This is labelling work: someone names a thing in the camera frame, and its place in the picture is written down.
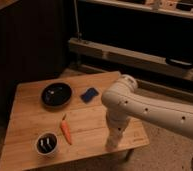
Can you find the black ceramic bowl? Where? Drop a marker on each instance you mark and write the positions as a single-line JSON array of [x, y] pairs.
[[56, 94]]

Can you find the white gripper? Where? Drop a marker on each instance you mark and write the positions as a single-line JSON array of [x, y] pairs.
[[117, 127]]

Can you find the upper shelf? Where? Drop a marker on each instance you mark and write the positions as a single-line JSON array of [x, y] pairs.
[[167, 7]]

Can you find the wooden table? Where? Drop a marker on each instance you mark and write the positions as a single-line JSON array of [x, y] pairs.
[[29, 119]]

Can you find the small white bottle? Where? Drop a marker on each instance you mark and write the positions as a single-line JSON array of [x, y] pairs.
[[111, 143]]

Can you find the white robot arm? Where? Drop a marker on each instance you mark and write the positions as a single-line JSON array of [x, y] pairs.
[[121, 102]]

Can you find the metal pole stand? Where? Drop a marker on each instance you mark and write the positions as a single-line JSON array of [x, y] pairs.
[[78, 32]]

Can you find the black handle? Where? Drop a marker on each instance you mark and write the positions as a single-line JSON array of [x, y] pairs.
[[179, 64]]

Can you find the wooden bench rail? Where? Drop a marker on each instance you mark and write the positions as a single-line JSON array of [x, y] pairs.
[[128, 57]]

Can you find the orange toy carrot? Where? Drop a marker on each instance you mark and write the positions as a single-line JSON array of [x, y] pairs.
[[65, 130]]

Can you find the blue sponge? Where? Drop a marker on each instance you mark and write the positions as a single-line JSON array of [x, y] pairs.
[[89, 95]]

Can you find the white cup with black interior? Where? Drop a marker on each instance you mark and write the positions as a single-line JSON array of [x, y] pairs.
[[46, 144]]

